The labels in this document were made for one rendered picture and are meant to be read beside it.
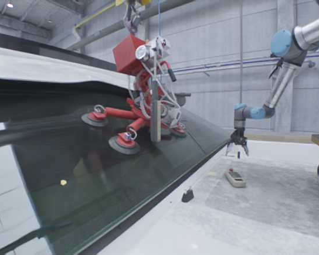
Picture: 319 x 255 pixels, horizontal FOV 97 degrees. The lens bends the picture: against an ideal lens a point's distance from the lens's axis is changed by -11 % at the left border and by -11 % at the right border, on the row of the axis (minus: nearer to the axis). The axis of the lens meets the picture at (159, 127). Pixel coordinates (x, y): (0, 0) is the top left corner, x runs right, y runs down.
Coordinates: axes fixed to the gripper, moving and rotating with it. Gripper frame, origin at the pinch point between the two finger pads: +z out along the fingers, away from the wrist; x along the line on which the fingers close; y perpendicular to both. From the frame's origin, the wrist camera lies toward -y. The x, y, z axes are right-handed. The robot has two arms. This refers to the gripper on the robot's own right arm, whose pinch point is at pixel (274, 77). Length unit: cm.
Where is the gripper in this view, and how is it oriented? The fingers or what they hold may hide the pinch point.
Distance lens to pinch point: 133.5
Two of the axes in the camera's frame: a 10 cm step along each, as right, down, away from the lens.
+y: 9.1, 4.1, 0.1
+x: 0.7, -1.6, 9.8
